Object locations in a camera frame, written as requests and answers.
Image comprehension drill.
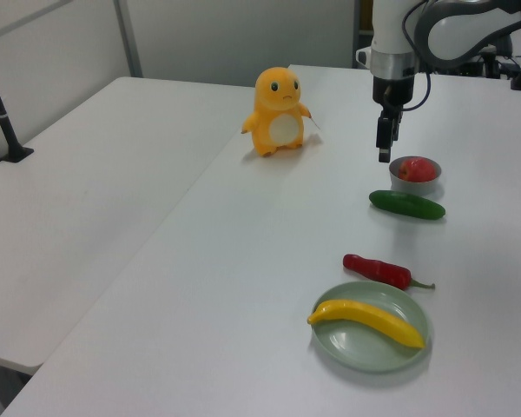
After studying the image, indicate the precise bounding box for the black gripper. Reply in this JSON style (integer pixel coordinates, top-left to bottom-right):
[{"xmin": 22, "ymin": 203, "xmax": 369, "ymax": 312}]
[{"xmin": 372, "ymin": 76, "xmax": 416, "ymax": 164}]

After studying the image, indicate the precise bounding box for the red chili pepper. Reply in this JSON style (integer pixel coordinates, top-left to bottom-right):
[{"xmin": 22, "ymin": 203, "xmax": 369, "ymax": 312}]
[{"xmin": 342, "ymin": 254, "xmax": 436, "ymax": 291}]

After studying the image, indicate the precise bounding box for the pale green plastic plate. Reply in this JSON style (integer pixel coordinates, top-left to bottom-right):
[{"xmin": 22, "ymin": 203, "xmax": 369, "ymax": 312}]
[{"xmin": 311, "ymin": 280, "xmax": 433, "ymax": 374}]

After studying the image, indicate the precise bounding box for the red toy apple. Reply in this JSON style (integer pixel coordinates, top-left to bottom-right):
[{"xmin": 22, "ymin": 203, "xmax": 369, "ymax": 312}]
[{"xmin": 397, "ymin": 156, "xmax": 439, "ymax": 182}]

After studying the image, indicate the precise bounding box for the small grey round bowl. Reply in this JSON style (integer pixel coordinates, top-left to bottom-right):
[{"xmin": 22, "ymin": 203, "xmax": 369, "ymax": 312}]
[{"xmin": 388, "ymin": 156, "xmax": 443, "ymax": 196}]

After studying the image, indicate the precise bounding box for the green toy cucumber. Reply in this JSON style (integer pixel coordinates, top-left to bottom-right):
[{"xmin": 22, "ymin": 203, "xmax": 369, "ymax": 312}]
[{"xmin": 368, "ymin": 189, "xmax": 446, "ymax": 221}]

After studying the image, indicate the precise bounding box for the orange plush dragon toy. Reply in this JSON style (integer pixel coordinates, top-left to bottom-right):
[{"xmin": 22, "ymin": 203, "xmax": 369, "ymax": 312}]
[{"xmin": 241, "ymin": 66, "xmax": 313, "ymax": 158}]

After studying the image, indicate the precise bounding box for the yellow toy banana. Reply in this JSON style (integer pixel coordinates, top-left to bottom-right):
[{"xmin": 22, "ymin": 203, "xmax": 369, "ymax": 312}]
[{"xmin": 307, "ymin": 298, "xmax": 425, "ymax": 349}]

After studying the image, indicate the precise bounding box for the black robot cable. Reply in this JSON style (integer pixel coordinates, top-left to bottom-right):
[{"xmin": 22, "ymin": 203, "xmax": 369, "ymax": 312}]
[{"xmin": 399, "ymin": 3, "xmax": 433, "ymax": 112}]

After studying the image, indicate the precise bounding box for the grey partition post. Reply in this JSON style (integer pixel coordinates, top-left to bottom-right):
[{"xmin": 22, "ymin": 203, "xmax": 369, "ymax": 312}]
[{"xmin": 112, "ymin": 0, "xmax": 143, "ymax": 79}]

